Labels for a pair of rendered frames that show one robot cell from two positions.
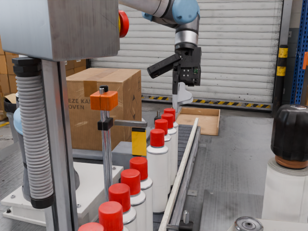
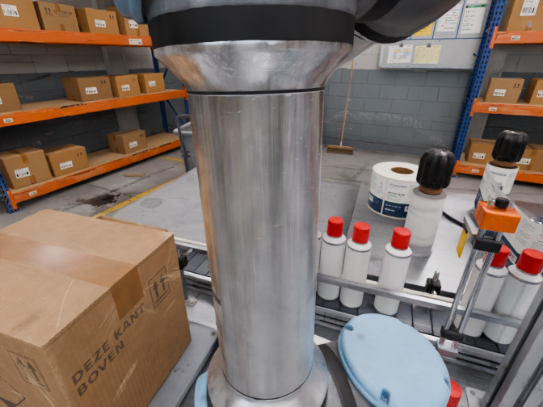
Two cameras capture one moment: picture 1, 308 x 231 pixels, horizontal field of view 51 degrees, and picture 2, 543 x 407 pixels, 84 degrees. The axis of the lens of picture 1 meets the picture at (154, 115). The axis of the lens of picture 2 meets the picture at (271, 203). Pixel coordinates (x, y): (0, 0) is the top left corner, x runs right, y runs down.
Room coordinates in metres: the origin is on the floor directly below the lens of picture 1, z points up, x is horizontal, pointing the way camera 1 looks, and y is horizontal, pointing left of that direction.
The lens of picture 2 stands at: (0.89, 0.53, 1.40)
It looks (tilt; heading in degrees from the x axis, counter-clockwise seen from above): 26 degrees down; 278
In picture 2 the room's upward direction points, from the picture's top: straight up
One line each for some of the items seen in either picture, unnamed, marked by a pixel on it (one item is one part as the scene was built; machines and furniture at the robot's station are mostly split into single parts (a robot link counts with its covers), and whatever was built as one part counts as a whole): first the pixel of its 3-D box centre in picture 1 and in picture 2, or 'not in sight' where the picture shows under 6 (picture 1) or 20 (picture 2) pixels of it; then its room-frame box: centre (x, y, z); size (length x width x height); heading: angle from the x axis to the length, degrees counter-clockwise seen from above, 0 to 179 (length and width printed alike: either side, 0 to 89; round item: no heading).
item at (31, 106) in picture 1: (35, 135); not in sight; (0.41, 0.16, 1.18); 0.04 x 0.04 x 0.21
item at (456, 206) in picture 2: not in sight; (486, 212); (0.25, -0.52, 0.89); 0.31 x 0.31 x 0.01
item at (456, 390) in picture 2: not in sight; (449, 392); (0.61, 0.15, 0.85); 0.03 x 0.03 x 0.03
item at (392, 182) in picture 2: not in sight; (397, 189); (0.56, -0.54, 0.95); 0.20 x 0.20 x 0.14
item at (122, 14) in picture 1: (115, 24); not in sight; (0.47, 0.05, 1.32); 0.04 x 0.03 x 0.04; 42
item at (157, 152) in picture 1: (157, 171); (393, 271); (0.70, -0.01, 0.98); 0.05 x 0.05 x 0.20
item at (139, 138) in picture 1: (139, 141); (462, 241); (0.60, 0.03, 1.09); 0.03 x 0.01 x 0.06; 77
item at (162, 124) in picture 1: (161, 157); (355, 266); (0.77, -0.02, 0.98); 0.05 x 0.05 x 0.20
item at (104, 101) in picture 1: (121, 165); (465, 275); (0.60, 0.07, 1.05); 0.10 x 0.04 x 0.33; 77
